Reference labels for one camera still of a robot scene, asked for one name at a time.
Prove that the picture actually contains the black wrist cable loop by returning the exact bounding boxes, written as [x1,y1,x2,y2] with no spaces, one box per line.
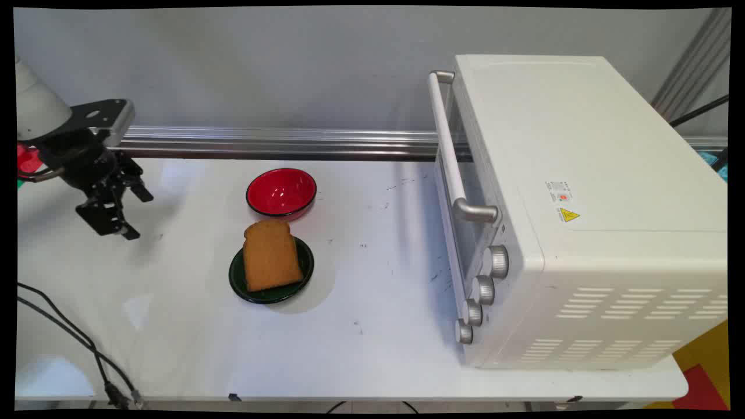
[20,166,66,183]

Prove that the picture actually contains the thin black cable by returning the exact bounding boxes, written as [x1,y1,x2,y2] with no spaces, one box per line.
[669,93,730,128]

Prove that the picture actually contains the white toaster oven body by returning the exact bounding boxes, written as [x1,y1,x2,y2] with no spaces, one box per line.
[451,54,729,371]

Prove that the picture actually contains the red cloth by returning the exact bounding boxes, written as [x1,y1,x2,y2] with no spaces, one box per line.
[16,143,45,180]

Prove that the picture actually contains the oven door with handle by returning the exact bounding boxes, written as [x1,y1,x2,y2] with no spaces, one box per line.
[428,69,506,299]

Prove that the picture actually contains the black cable with silver plug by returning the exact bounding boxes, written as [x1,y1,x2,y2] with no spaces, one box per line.
[16,282,145,408]

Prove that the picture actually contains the brown toast slice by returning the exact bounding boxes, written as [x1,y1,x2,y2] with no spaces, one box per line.
[242,219,304,293]

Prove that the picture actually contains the red floor mat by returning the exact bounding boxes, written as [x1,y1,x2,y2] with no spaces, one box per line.
[671,363,730,411]

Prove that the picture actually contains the teal object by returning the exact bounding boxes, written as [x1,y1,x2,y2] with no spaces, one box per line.
[694,149,729,183]

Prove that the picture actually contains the aluminium frame post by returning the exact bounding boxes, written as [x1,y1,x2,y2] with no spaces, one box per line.
[650,8,732,123]

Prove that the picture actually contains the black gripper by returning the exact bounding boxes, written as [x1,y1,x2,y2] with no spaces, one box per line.
[35,129,154,241]

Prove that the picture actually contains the dark green plate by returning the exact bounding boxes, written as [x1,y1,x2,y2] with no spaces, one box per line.
[228,236,315,305]

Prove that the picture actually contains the oven warning sticker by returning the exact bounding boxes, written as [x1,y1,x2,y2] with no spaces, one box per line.
[544,180,581,224]

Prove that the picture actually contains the black cable under table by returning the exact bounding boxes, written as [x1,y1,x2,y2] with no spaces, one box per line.
[325,400,421,414]

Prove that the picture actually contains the medium silver oven knob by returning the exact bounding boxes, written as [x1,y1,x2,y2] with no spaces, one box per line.
[471,274,496,307]

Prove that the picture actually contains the red bowl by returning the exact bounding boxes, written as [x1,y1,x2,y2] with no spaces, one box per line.
[245,168,318,222]

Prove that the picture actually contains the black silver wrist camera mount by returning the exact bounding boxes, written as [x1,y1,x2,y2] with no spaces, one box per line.
[69,98,136,148]

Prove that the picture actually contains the large silver oven knob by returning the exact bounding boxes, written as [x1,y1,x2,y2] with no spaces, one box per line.
[484,244,510,279]

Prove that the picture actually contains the yellow floor mat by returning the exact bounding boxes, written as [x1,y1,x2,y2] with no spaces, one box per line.
[642,319,730,409]

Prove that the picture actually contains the aluminium rail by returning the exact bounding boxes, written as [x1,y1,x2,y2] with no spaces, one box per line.
[107,126,729,163]

